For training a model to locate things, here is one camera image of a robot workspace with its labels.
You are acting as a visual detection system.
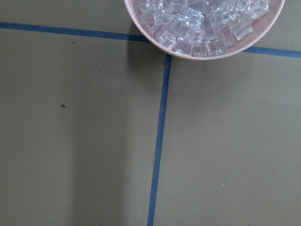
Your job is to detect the pink bowl of ice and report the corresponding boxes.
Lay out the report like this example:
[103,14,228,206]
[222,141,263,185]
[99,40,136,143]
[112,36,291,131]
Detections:
[125,0,284,60]

